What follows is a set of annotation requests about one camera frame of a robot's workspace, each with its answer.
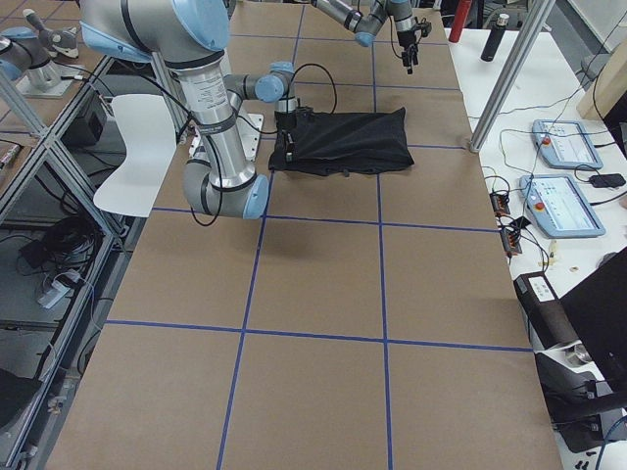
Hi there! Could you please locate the black printer device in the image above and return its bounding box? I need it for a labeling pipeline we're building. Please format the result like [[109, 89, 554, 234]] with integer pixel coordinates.
[[513, 250, 626, 452]]

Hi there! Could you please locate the black graphic t-shirt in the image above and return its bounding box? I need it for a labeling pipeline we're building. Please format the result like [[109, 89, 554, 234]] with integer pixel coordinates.
[[268, 108, 414, 176]]

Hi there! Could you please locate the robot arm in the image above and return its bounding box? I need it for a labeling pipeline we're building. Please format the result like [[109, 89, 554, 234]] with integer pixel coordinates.
[[310, 0, 431, 74], [80, 1, 294, 219]]

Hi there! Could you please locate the upper teach pendant tablet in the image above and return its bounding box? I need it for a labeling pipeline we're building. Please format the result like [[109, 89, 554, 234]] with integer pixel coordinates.
[[531, 119, 603, 169]]

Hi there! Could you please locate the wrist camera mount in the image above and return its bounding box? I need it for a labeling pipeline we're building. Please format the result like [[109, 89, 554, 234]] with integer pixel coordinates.
[[296, 106, 314, 120], [415, 18, 432, 37]]

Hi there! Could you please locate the red cylinder bottle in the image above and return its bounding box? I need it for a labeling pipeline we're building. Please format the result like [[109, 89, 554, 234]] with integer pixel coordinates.
[[448, 0, 473, 43]]

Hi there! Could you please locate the teach pendant tablet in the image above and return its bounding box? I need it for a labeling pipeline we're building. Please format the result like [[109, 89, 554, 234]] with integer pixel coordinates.
[[531, 119, 603, 169], [519, 174, 605, 239]]

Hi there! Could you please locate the aluminium frame post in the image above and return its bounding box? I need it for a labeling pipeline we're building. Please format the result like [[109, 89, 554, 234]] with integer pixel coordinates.
[[469, 0, 555, 153]]

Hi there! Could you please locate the white curved plastic sheet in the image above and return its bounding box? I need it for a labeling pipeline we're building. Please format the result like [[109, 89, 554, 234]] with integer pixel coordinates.
[[93, 94, 177, 217]]

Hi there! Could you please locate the lower teach pendant tablet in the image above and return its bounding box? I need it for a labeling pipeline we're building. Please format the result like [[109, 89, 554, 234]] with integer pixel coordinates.
[[519, 174, 605, 239]]

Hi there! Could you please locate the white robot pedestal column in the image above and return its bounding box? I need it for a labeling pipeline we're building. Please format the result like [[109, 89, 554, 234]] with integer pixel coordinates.
[[188, 52, 264, 162]]

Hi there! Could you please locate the black cylinder bottle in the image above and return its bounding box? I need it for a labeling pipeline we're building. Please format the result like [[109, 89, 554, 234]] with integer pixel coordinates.
[[480, 14, 509, 62]]

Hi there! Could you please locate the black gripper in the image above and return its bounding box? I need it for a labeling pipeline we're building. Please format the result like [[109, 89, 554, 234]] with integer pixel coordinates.
[[397, 30, 420, 74], [274, 110, 298, 162]]

